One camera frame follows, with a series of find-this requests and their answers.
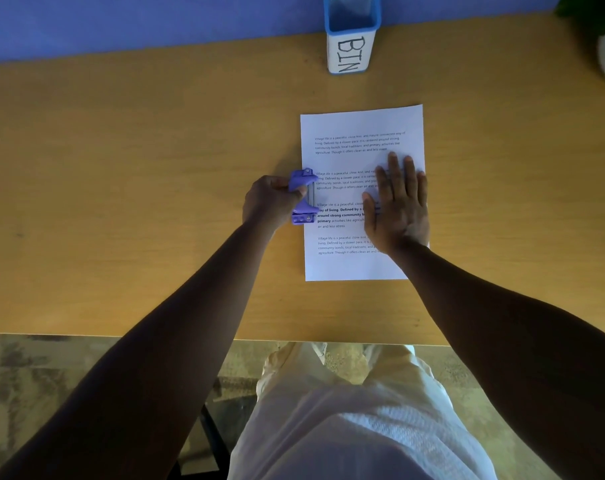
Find person's right hand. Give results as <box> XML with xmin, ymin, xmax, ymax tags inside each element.
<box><xmin>361</xmin><ymin>151</ymin><xmax>431</xmax><ymax>255</ymax></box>

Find person's left hand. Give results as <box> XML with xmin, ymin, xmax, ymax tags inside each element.
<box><xmin>242</xmin><ymin>174</ymin><xmax>308</xmax><ymax>233</ymax></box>

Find purple hole punch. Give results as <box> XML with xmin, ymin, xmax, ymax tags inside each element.
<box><xmin>287</xmin><ymin>167</ymin><xmax>321</xmax><ymax>226</ymax></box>

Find white printed paper sheet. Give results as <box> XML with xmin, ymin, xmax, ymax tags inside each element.
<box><xmin>300</xmin><ymin>104</ymin><xmax>430</xmax><ymax>283</ymax></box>

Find person's left forearm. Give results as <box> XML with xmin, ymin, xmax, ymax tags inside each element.
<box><xmin>0</xmin><ymin>219</ymin><xmax>278</xmax><ymax>480</ymax></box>

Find person's right forearm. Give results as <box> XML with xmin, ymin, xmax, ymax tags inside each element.
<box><xmin>390</xmin><ymin>239</ymin><xmax>605</xmax><ymax>480</ymax></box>

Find blue and white bin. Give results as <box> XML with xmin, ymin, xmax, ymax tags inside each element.
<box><xmin>323</xmin><ymin>0</ymin><xmax>382</xmax><ymax>75</ymax></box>

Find cream trousers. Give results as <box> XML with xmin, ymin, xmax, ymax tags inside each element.
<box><xmin>254</xmin><ymin>342</ymin><xmax>456</xmax><ymax>421</ymax></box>

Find white shirt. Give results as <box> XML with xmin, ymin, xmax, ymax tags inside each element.
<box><xmin>227</xmin><ymin>384</ymin><xmax>498</xmax><ymax>480</ymax></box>

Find black metal desk leg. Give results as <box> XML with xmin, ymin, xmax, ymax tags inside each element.
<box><xmin>167</xmin><ymin>402</ymin><xmax>232</xmax><ymax>480</ymax></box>

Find green leafy plant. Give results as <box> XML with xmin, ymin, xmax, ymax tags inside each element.
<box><xmin>554</xmin><ymin>0</ymin><xmax>605</xmax><ymax>35</ymax></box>

